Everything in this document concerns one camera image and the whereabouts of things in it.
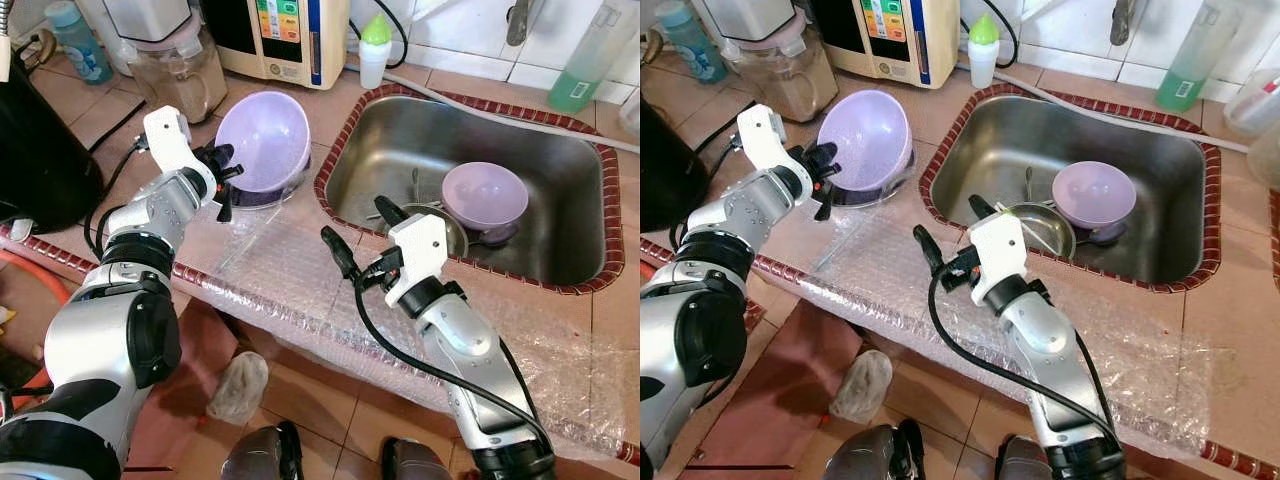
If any white bottle with green cap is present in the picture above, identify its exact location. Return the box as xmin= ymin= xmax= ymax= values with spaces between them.
xmin=967 ymin=14 xmax=1001 ymax=90
xmin=358 ymin=14 xmax=393 ymax=90

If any clear plastic container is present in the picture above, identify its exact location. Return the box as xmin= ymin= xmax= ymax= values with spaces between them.
xmin=1222 ymin=68 xmax=1280 ymax=139

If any clear bubble wrap sheet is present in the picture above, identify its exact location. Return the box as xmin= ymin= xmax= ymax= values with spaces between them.
xmin=790 ymin=200 xmax=1211 ymax=456
xmin=175 ymin=195 xmax=626 ymax=456

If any large purple plastic bowl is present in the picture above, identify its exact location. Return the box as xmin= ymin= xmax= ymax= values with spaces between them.
xmin=817 ymin=90 xmax=914 ymax=193
xmin=215 ymin=92 xmax=313 ymax=196

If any green dish soap bottle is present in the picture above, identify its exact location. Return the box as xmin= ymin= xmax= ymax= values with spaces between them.
xmin=1155 ymin=0 xmax=1241 ymax=113
xmin=547 ymin=0 xmax=637 ymax=114

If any crumpled clear plastic bag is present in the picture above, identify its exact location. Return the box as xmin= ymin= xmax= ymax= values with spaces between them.
xmin=829 ymin=349 xmax=894 ymax=424
xmin=206 ymin=351 xmax=270 ymax=426

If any stainless steel sink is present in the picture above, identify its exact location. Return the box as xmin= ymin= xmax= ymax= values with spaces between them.
xmin=313 ymin=83 xmax=628 ymax=297
xmin=917 ymin=83 xmax=1223 ymax=294

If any black round appliance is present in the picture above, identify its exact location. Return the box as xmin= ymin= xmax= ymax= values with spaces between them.
xmin=0 ymin=45 xmax=104 ymax=236
xmin=640 ymin=100 xmax=713 ymax=234

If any blue plastic bottle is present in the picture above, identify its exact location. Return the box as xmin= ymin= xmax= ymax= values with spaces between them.
xmin=655 ymin=0 xmax=728 ymax=84
xmin=44 ymin=0 xmax=114 ymax=86

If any blender with clear jar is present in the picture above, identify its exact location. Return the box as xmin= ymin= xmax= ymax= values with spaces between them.
xmin=695 ymin=0 xmax=813 ymax=124
xmin=100 ymin=0 xmax=229 ymax=124

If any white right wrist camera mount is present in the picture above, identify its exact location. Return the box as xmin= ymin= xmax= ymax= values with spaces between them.
xmin=385 ymin=213 xmax=451 ymax=307
xmin=967 ymin=213 xmax=1031 ymax=306

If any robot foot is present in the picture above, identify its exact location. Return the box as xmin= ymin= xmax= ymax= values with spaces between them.
xmin=380 ymin=437 xmax=453 ymax=480
xmin=822 ymin=418 xmax=926 ymax=480
xmin=220 ymin=420 xmax=304 ymax=480
xmin=995 ymin=433 xmax=1053 ymax=480

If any cream water ionizer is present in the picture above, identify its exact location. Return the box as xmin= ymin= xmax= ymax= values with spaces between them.
xmin=808 ymin=0 xmax=948 ymax=88
xmin=200 ymin=0 xmax=352 ymax=91

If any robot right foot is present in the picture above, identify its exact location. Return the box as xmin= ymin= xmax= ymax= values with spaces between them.
xmin=380 ymin=437 xmax=453 ymax=480
xmin=995 ymin=433 xmax=1053 ymax=480

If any small purple plastic bowl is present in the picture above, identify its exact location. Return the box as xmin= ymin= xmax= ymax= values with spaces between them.
xmin=1051 ymin=161 xmax=1138 ymax=241
xmin=441 ymin=162 xmax=530 ymax=243

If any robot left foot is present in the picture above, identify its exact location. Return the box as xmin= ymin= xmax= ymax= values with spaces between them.
xmin=220 ymin=420 xmax=304 ymax=480
xmin=822 ymin=418 xmax=926 ymax=480

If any steel faucet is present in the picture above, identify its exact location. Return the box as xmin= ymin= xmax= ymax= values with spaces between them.
xmin=505 ymin=0 xmax=536 ymax=47
xmin=1110 ymin=0 xmax=1138 ymax=46

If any orange hose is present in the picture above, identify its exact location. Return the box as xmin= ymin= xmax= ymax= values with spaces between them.
xmin=0 ymin=248 xmax=73 ymax=306

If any black appliance cable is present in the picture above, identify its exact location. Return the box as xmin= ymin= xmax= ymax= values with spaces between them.
xmin=348 ymin=0 xmax=409 ymax=71
xmin=958 ymin=0 xmax=1019 ymax=69

